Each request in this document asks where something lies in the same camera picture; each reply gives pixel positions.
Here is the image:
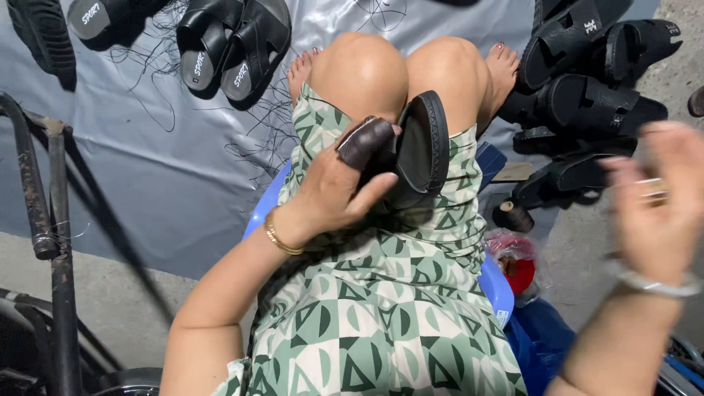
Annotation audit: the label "person's right hand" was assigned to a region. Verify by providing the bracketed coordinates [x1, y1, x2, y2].
[599, 121, 704, 286]

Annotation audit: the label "person's left hand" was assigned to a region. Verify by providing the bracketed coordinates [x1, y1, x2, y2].
[272, 115, 402, 251]

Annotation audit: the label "black sandal with ridged sole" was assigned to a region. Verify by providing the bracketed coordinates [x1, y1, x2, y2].
[360, 90, 450, 211]

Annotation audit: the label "black buckled sandal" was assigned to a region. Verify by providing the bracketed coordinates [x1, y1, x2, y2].
[497, 74, 670, 137]
[518, 0, 634, 92]
[602, 19, 683, 84]
[511, 151, 625, 210]

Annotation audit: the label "silver bangle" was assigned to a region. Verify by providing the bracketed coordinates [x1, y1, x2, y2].
[615, 268, 703, 299]

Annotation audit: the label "brown cardboard piece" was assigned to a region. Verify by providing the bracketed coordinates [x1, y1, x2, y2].
[491, 161, 534, 184]

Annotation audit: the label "black thread spool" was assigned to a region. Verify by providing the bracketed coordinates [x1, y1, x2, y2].
[492, 199, 535, 233]

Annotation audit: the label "dark blue box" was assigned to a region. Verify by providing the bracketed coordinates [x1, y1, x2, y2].
[475, 141, 508, 191]

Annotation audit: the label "red spool in plastic bag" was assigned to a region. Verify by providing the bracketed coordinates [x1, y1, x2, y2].
[483, 230, 539, 298]

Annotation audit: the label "blue plastic stool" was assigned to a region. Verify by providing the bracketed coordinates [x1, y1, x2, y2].
[242, 159, 516, 329]

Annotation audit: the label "blue plastic bag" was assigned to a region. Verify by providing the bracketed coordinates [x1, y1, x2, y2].
[504, 297, 577, 396]

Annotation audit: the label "person's right leg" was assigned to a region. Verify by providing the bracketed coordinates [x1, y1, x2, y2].
[406, 36, 520, 138]

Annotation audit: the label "person's leg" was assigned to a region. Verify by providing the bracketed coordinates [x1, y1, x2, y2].
[406, 36, 520, 138]
[286, 32, 409, 125]

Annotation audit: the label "brown leather finger guard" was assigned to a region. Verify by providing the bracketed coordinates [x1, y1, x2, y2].
[335, 115, 396, 172]

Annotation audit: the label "person's left leg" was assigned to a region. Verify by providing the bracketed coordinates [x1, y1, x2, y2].
[286, 32, 409, 125]

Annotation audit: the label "black thread scraps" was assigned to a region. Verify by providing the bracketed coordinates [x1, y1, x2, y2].
[107, 0, 409, 185]

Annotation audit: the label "black sandal with grey insole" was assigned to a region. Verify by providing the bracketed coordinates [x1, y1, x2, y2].
[175, 0, 246, 92]
[220, 0, 293, 103]
[66, 0, 172, 43]

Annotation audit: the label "grey plastic sheet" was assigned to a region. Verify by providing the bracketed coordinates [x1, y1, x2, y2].
[0, 0, 661, 281]

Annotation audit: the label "black sandal sole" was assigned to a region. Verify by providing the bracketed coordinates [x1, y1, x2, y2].
[7, 0, 77, 79]

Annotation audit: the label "gold ring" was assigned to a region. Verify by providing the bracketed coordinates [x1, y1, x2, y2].
[637, 177, 670, 208]

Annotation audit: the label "gold bracelet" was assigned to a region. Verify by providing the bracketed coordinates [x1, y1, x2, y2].
[263, 207, 305, 256]

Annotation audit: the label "rusty metal frame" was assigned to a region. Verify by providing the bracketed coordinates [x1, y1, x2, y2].
[0, 91, 84, 396]

